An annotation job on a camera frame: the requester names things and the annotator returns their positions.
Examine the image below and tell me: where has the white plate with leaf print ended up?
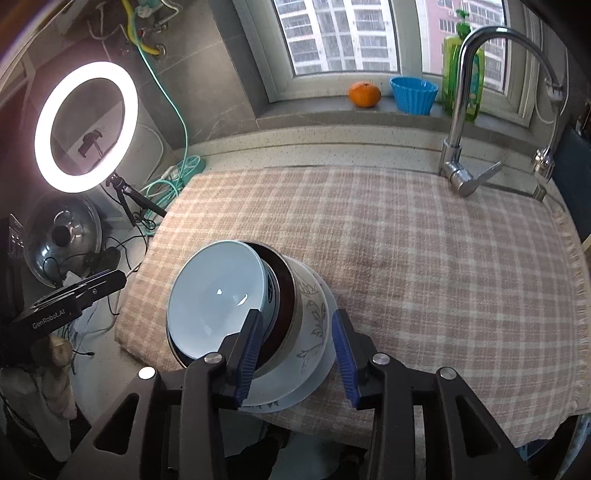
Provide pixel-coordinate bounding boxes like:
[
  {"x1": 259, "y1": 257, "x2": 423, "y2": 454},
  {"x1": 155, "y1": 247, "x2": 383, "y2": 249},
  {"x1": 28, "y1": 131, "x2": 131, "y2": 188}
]
[{"x1": 240, "y1": 256, "x2": 333, "y2": 407}]

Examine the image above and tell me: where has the person's left hand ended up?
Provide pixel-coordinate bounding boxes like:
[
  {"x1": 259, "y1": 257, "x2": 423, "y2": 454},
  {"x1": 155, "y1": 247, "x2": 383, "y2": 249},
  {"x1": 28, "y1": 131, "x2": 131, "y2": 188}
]
[{"x1": 23, "y1": 339, "x2": 77, "y2": 418}]

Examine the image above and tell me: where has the white bowl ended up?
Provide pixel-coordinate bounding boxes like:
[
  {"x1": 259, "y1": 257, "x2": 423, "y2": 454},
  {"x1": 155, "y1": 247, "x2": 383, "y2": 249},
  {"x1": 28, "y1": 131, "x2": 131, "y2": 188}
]
[{"x1": 166, "y1": 240, "x2": 273, "y2": 361}]

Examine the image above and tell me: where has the white plate with pink blossoms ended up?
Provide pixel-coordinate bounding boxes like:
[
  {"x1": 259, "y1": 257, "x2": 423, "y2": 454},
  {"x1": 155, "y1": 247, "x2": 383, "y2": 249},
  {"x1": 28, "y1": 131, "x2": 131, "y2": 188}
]
[{"x1": 240, "y1": 281, "x2": 340, "y2": 414}]

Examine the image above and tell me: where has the green dish soap bottle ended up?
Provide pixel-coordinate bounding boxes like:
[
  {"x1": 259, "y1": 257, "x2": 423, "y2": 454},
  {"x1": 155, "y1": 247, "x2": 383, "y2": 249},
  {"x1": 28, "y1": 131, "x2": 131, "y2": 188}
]
[{"x1": 442, "y1": 9, "x2": 485, "y2": 123}]

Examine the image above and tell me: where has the black power adapter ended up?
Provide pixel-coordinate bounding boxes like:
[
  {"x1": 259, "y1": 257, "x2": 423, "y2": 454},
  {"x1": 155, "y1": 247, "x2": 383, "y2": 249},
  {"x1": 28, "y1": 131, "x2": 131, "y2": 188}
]
[{"x1": 85, "y1": 247, "x2": 121, "y2": 273}]

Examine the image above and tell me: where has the glass pot lid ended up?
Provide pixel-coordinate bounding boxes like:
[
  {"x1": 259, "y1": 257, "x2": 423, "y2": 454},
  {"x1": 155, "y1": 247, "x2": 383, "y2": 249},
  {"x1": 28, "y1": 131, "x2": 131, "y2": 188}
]
[{"x1": 23, "y1": 196, "x2": 102, "y2": 284}]

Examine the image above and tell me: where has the yellow hose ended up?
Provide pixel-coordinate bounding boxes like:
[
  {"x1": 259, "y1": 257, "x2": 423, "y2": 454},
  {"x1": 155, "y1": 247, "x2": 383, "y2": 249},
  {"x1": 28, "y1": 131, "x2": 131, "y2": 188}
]
[{"x1": 121, "y1": 0, "x2": 164, "y2": 58}]

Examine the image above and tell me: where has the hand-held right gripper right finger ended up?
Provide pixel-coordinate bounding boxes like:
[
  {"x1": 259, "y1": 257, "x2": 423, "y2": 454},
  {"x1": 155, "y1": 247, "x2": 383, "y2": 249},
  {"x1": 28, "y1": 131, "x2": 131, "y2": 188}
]
[{"x1": 332, "y1": 308, "x2": 532, "y2": 480}]

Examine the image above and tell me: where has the small metal tap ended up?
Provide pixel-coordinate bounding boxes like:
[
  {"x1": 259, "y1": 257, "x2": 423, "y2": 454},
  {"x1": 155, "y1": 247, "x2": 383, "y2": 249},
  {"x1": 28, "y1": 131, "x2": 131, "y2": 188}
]
[{"x1": 531, "y1": 83, "x2": 566, "y2": 201}]

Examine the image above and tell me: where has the red steel bowl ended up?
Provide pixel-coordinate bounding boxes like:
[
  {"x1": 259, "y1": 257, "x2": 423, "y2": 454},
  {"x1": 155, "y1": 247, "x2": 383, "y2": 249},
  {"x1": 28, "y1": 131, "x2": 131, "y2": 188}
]
[{"x1": 168, "y1": 244, "x2": 296, "y2": 370}]

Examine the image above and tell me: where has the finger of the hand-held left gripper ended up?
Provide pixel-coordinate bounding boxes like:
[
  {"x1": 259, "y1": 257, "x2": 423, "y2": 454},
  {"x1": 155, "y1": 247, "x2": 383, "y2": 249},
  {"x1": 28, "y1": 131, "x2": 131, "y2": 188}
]
[{"x1": 32, "y1": 269, "x2": 127, "y2": 312}]

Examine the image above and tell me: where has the dark blue board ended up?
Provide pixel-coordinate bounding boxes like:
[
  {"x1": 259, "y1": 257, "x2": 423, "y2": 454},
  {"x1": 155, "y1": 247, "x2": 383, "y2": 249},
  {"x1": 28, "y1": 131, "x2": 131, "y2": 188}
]
[{"x1": 551, "y1": 124, "x2": 591, "y2": 241}]

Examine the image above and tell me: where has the blue ruffled cup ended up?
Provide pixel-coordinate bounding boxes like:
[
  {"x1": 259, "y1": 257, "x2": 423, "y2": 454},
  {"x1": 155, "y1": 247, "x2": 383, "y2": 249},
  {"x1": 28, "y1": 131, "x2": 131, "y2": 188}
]
[{"x1": 389, "y1": 76, "x2": 438, "y2": 115}]

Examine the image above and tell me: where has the teal cable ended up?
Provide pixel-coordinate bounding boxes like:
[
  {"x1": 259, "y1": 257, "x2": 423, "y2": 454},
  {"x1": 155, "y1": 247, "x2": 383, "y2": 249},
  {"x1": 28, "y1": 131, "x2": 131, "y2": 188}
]
[{"x1": 134, "y1": 9, "x2": 190, "y2": 208}]

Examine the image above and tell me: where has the black tripod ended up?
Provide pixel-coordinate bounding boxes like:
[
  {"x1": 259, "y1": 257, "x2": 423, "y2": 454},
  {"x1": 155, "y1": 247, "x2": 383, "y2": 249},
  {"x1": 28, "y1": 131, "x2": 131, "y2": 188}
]
[{"x1": 105, "y1": 173, "x2": 167, "y2": 227}]

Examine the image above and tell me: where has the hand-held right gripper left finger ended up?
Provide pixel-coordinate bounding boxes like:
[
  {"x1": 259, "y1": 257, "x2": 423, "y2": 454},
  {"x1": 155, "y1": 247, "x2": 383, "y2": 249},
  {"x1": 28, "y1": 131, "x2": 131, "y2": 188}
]
[{"x1": 55, "y1": 308, "x2": 264, "y2": 480}]

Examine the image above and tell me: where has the plaid cloth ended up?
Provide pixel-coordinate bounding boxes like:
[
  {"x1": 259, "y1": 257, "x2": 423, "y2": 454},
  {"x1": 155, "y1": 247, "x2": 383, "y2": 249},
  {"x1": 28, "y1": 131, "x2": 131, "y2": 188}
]
[{"x1": 115, "y1": 166, "x2": 583, "y2": 448}]

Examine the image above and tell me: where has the orange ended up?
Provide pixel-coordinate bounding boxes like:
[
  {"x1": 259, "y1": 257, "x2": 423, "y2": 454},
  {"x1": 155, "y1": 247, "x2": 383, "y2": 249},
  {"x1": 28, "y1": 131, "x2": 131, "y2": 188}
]
[{"x1": 348, "y1": 82, "x2": 382, "y2": 109}]

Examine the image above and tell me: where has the teal power strip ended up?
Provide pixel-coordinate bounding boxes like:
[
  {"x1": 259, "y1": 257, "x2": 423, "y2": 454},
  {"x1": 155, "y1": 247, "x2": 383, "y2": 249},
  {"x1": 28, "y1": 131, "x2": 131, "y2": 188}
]
[{"x1": 164, "y1": 154, "x2": 205, "y2": 185}]

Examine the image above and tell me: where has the window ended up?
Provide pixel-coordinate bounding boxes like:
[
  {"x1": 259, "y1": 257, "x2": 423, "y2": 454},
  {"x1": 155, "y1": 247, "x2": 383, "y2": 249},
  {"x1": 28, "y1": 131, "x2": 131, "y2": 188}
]
[{"x1": 231, "y1": 0, "x2": 546, "y2": 104}]

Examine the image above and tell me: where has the chrome faucet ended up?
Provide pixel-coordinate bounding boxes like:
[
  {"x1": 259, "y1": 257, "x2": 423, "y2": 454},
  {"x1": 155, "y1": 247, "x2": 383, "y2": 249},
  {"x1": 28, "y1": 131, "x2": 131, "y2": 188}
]
[{"x1": 438, "y1": 27, "x2": 565, "y2": 198}]

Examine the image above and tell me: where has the ring light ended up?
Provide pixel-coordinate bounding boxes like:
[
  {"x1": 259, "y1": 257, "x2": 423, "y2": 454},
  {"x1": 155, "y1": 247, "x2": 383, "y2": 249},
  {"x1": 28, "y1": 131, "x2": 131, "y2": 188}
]
[{"x1": 34, "y1": 61, "x2": 138, "y2": 193}]

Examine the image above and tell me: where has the white board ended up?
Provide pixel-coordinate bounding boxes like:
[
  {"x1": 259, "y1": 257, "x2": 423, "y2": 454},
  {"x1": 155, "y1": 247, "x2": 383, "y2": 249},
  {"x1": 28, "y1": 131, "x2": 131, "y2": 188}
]
[{"x1": 131, "y1": 111, "x2": 169, "y2": 185}]

